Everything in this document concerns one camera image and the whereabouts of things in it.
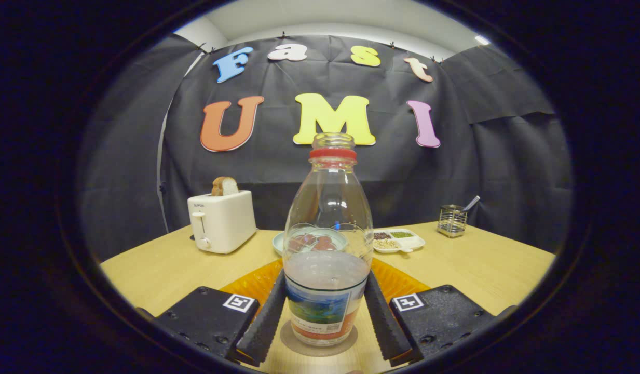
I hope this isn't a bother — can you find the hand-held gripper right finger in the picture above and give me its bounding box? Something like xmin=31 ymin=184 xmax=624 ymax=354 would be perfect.
xmin=364 ymin=258 xmax=507 ymax=364

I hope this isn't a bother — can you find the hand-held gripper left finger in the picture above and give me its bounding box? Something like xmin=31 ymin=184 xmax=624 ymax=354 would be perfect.
xmin=154 ymin=258 xmax=288 ymax=367

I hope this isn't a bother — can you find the round brown coaster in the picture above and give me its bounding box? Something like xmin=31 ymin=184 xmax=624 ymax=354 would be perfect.
xmin=279 ymin=319 xmax=359 ymax=357

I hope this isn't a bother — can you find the clear juice bottle red ring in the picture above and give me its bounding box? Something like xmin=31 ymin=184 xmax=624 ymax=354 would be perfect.
xmin=282 ymin=132 xmax=375 ymax=348

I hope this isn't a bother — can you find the pale green round plate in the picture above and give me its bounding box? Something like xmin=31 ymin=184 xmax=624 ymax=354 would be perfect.
xmin=272 ymin=226 xmax=349 ymax=256

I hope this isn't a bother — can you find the white divided tray with beans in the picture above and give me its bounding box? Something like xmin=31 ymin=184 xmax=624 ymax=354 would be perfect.
xmin=373 ymin=229 xmax=426 ymax=254

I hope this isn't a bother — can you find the white toaster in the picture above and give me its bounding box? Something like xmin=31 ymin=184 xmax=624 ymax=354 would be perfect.
xmin=187 ymin=190 xmax=257 ymax=255

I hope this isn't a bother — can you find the wooden table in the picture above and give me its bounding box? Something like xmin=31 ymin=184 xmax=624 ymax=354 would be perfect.
xmin=99 ymin=221 xmax=556 ymax=374

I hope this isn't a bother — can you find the bread slice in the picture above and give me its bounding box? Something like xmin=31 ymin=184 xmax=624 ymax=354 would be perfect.
xmin=211 ymin=176 xmax=240 ymax=197

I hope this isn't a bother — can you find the black backdrop cloth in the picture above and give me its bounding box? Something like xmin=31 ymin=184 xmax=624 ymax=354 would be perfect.
xmin=78 ymin=34 xmax=575 ymax=260

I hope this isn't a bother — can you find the wire mesh holder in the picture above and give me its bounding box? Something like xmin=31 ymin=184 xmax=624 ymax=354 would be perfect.
xmin=437 ymin=204 xmax=468 ymax=238

